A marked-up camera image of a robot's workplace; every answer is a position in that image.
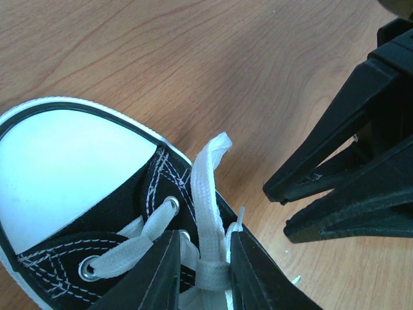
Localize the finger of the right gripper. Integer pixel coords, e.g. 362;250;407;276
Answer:
283;138;412;243

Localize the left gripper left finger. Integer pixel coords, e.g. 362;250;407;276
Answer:
90;231;181;310

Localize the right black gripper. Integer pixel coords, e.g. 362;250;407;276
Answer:
263;18;412;205

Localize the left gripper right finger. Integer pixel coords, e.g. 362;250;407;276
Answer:
230;232;320;310

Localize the black canvas sneaker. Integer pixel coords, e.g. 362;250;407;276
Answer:
1;97;239;309

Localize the white lace of sneaker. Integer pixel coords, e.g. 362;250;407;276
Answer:
78;132;245;309

